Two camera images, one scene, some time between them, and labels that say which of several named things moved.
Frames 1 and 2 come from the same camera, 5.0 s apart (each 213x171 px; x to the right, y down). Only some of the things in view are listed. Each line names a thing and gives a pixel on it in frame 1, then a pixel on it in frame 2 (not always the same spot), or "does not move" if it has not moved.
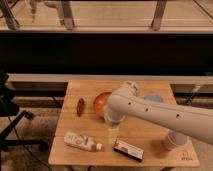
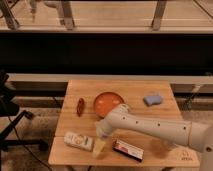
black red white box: (128, 150) does not move
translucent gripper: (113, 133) to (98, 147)
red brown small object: (80, 106) does not move
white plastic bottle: (83, 141) does not move
